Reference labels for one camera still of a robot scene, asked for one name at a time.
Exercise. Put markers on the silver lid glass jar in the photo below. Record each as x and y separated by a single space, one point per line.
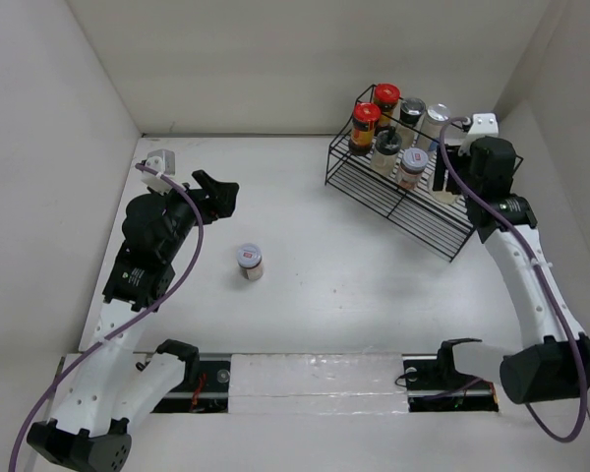
445 197

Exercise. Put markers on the red lid sauce bottle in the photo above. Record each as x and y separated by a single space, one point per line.
365 119
386 97

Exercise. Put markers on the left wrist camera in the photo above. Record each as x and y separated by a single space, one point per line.
160 161

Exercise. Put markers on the black cap grinder bottle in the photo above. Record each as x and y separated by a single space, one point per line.
411 112

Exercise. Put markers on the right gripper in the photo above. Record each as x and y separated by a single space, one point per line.
440 177

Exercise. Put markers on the black knob grinder bottle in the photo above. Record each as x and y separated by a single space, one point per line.
387 148

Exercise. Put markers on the white lid spice jar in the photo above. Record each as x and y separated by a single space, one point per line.
413 163
250 260

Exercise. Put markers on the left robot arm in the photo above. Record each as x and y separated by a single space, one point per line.
91 430

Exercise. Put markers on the black wire rack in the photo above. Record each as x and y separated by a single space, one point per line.
443 229

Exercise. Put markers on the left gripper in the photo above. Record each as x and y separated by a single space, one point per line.
216 204

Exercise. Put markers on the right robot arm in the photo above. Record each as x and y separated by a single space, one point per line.
553 362

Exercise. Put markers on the silver lid blue label bottle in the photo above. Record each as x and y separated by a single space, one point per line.
435 116

